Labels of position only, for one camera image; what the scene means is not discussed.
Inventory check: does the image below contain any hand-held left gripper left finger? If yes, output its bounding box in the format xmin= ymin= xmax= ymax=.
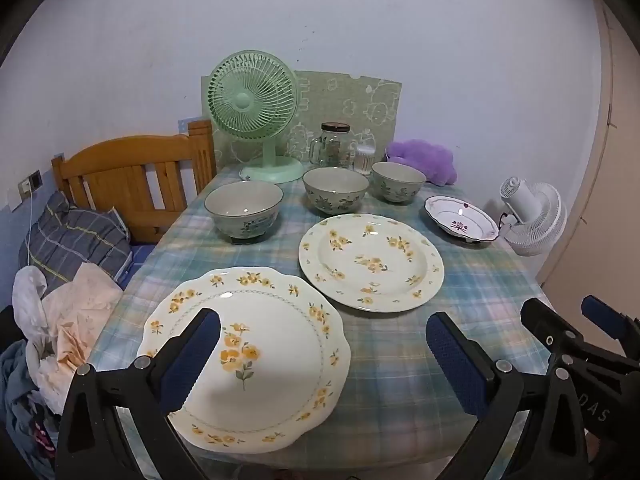
xmin=56 ymin=307 xmax=222 ymax=480

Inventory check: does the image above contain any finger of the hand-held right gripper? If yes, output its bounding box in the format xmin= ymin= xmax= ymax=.
xmin=581 ymin=295 xmax=640 ymax=346
xmin=520 ymin=298 xmax=601 ymax=376

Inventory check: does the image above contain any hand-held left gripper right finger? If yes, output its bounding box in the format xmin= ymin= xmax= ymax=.
xmin=425 ymin=311 xmax=591 ymax=480

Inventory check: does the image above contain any scalloped yellow flower plate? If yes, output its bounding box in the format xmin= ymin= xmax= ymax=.
xmin=136 ymin=266 xmax=352 ymax=456

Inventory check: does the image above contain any small red flower plate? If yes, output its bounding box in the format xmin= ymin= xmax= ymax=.
xmin=424 ymin=195 xmax=500 ymax=244

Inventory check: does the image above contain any round yellow flower plate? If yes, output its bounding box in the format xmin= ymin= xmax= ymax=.
xmin=298 ymin=213 xmax=445 ymax=314

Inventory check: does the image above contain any floral ceramic bowl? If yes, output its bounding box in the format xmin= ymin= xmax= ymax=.
xmin=204 ymin=181 xmax=284 ymax=241
xmin=370 ymin=161 xmax=427 ymax=204
xmin=302 ymin=167 xmax=369 ymax=214

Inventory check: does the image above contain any plaid tablecloth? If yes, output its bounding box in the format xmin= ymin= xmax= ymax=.
xmin=85 ymin=162 xmax=551 ymax=471

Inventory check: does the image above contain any white clip fan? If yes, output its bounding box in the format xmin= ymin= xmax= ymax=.
xmin=497 ymin=177 xmax=568 ymax=258

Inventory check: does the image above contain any blue bed sheet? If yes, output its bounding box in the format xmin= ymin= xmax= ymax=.
xmin=117 ymin=244 xmax=157 ymax=288

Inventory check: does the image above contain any peach cloth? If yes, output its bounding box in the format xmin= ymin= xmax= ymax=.
xmin=40 ymin=262 xmax=123 ymax=401

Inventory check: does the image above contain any beige door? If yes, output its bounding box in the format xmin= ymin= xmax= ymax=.
xmin=542 ymin=0 xmax=640 ymax=321

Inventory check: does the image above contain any grey plaid pillow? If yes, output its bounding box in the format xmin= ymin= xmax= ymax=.
xmin=19 ymin=191 xmax=133 ymax=291

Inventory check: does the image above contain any white cloth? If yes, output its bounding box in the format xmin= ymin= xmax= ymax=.
xmin=12 ymin=266 xmax=51 ymax=361

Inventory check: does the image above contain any blue clothing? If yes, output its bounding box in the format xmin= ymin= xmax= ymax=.
xmin=0 ymin=340 xmax=61 ymax=480

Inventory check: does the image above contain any wooden bed headboard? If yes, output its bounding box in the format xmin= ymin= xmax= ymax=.
xmin=51 ymin=120 xmax=217 ymax=245

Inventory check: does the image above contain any purple plush cushion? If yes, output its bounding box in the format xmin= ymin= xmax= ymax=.
xmin=386 ymin=139 xmax=458 ymax=186

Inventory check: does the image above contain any clear cotton swab container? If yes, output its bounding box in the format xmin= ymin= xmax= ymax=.
xmin=353 ymin=143 xmax=377 ymax=173

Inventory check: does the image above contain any glass jar with dark lid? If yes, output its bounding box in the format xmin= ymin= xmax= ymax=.
xmin=309 ymin=122 xmax=352 ymax=170

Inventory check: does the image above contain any green desk fan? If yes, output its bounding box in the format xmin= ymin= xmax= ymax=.
xmin=206 ymin=50 xmax=304 ymax=184

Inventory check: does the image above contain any green cartoon print board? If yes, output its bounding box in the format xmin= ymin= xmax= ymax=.
xmin=201 ymin=70 xmax=404 ymax=168

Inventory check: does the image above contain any white cable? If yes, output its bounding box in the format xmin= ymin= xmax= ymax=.
xmin=26 ymin=190 xmax=35 ymax=266

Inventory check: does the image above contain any wall socket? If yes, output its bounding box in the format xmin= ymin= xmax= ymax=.
xmin=18 ymin=170 xmax=43 ymax=196

